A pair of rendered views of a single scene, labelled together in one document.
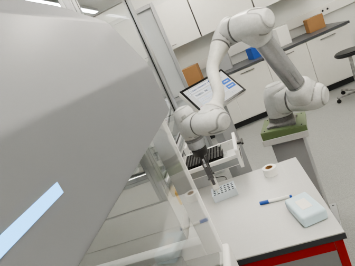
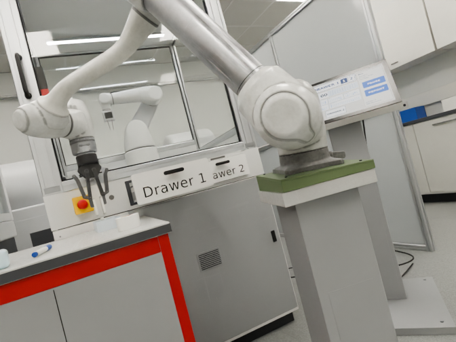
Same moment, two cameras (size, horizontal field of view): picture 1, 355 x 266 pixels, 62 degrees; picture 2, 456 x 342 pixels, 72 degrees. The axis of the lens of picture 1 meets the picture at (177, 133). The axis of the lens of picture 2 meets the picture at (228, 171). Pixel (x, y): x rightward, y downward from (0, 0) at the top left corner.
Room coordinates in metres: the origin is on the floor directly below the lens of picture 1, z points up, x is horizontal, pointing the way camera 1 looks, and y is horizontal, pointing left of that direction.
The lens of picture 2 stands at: (1.04, -1.33, 0.85)
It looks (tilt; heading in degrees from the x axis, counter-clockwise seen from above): 0 degrees down; 54
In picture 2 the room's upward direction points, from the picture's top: 15 degrees counter-clockwise
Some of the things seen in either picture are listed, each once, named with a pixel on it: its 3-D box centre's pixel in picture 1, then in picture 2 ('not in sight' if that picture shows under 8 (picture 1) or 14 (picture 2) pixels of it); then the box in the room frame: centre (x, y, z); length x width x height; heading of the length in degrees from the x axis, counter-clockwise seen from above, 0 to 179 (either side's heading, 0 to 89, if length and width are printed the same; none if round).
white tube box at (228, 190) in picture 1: (224, 191); (107, 224); (1.35, -0.09, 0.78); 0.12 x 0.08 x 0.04; 83
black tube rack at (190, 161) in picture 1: (205, 160); not in sight; (1.61, -0.08, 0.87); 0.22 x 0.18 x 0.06; 76
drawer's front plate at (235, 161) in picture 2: (190, 147); (221, 169); (1.95, -0.04, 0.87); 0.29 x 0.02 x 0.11; 166
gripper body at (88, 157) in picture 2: (202, 155); (88, 166); (1.34, -0.06, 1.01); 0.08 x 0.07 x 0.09; 173
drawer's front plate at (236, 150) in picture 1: (237, 148); (174, 180); (1.57, -0.27, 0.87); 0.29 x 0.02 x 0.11; 166
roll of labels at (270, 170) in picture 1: (270, 170); (128, 222); (1.35, -0.35, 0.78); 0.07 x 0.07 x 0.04
